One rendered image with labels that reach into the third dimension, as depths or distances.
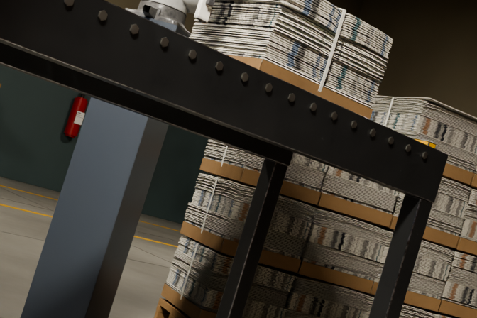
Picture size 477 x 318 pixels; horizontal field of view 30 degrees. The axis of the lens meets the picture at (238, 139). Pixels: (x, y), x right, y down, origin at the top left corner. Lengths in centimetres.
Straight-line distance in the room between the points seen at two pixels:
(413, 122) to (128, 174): 102
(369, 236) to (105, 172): 92
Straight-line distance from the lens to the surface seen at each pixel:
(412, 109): 311
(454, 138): 316
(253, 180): 277
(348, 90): 205
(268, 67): 187
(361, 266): 301
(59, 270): 274
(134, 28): 148
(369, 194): 298
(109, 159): 269
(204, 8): 192
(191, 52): 155
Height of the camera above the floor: 56
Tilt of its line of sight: 3 degrees up
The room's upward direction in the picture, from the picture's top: 17 degrees clockwise
